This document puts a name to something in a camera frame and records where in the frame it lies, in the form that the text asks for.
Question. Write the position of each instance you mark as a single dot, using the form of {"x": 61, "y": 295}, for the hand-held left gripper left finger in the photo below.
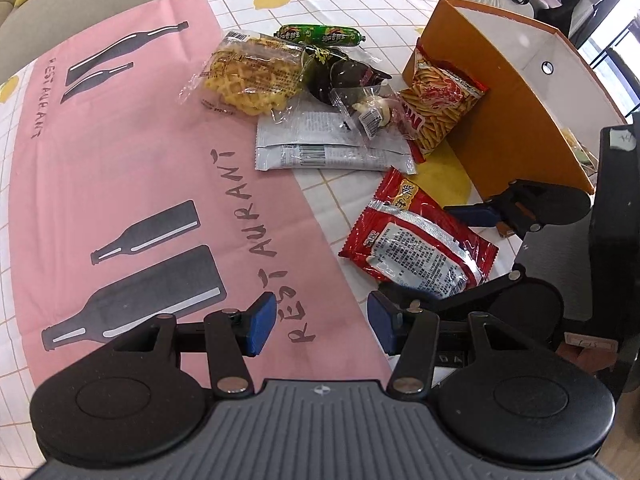
{"x": 262, "y": 322}

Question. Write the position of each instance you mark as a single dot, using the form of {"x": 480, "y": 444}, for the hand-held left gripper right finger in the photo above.
{"x": 382, "y": 322}

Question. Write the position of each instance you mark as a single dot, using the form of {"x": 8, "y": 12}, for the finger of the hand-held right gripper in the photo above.
{"x": 470, "y": 214}
{"x": 480, "y": 292}

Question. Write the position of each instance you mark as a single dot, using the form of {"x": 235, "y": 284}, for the red snack packet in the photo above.
{"x": 400, "y": 230}

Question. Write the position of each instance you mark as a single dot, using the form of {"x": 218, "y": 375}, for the orange cardboard box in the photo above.
{"x": 500, "y": 110}

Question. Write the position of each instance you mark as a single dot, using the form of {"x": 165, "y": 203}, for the clear packet of white balls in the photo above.
{"x": 370, "y": 120}

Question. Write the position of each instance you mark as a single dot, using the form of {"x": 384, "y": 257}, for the green sausage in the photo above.
{"x": 320, "y": 35}

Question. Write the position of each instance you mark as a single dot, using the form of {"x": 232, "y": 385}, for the orange striped snack packet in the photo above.
{"x": 440, "y": 105}

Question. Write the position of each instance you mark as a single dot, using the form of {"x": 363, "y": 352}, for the silver snack packet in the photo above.
{"x": 310, "y": 152}

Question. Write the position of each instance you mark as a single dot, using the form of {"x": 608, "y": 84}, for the dark green snack packet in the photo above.
{"x": 340, "y": 72}

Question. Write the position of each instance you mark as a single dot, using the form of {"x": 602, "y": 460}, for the pink and white printed tablecloth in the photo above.
{"x": 125, "y": 160}

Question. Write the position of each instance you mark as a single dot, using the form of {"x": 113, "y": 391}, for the yellow noodle snack packet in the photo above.
{"x": 245, "y": 72}

